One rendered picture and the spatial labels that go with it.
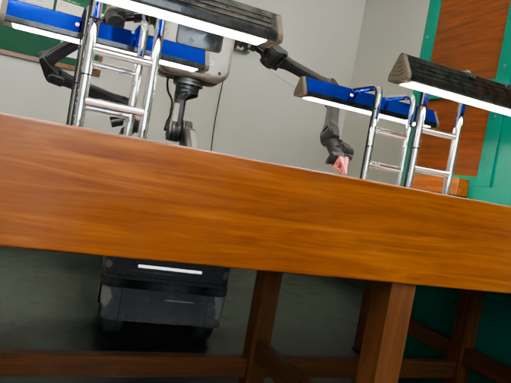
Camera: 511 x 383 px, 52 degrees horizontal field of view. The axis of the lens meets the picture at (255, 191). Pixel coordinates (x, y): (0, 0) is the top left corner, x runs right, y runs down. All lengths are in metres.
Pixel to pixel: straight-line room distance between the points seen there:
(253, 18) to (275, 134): 3.04
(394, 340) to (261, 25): 0.72
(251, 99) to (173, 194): 3.32
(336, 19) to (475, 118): 2.47
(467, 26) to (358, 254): 1.70
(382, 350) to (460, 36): 1.73
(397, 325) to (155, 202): 0.54
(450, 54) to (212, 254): 1.88
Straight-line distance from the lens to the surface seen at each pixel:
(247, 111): 4.10
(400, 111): 2.09
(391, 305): 1.07
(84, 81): 1.28
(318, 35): 4.47
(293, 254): 0.91
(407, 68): 1.40
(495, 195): 2.16
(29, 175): 0.80
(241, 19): 1.19
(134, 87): 1.54
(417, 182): 2.39
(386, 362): 1.10
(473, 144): 2.30
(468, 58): 2.46
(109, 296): 2.12
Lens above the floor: 0.74
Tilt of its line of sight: 2 degrees down
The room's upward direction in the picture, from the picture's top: 10 degrees clockwise
